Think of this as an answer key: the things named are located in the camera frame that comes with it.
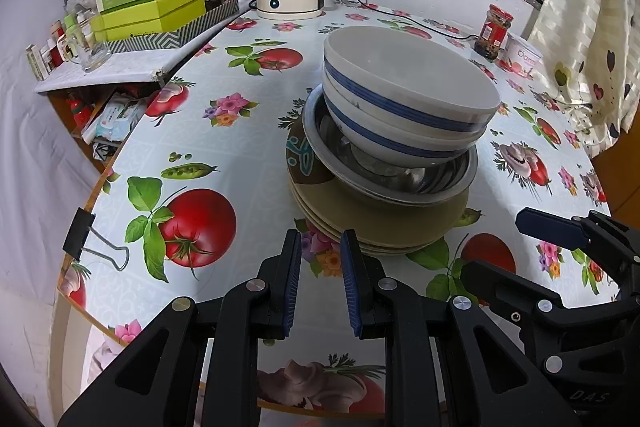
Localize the brown wooden cabinet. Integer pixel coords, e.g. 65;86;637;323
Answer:
592;127;640;218

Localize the white kettle base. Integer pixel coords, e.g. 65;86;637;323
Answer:
256;0;326;20

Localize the black binder clip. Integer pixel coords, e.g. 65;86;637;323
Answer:
62;208;132;269

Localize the wet wipes pack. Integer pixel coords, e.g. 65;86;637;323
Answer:
82;94;148;145

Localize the stack of green boxes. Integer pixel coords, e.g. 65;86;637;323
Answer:
100;0;207;32

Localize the olive green round plate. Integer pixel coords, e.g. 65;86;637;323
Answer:
286;119;471;250
289;187;451;254
296;207;441;258

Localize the white yogurt tub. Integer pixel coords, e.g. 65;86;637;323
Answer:
500;32;545;75

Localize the stainless steel bowl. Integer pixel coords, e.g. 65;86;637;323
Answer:
301;84;479;206

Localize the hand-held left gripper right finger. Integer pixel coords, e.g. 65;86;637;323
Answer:
341;229;583;427

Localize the cream patterned curtain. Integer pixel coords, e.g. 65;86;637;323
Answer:
527;0;640;158

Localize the white bowl with blue stripe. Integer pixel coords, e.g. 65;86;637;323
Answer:
322;26;502;142
320;72;488;170

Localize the chili sauce glass jar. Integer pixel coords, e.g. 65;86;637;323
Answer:
474;4;514;58

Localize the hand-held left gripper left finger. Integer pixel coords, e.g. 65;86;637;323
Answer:
57;229;303;427

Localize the white shelf board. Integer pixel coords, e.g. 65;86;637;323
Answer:
35;0;258;94

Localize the clear glass mug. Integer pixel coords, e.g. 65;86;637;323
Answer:
75;19;113;72

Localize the orange wooden side cabinet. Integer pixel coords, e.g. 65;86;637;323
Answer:
47;82;166;172

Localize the lime green flat box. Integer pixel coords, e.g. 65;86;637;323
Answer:
90;9;166;42

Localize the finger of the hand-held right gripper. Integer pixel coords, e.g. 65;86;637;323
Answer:
515;206;640;259
459;258;577;334

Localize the floral fruit print tablecloth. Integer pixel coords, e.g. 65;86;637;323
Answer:
55;2;613;427

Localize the small white bottle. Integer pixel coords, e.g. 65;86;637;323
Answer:
26;44;47;80

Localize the black power cable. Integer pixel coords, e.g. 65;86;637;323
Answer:
345;0;481;42

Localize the zigzag patterned box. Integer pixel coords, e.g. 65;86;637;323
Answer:
107;0;241;54

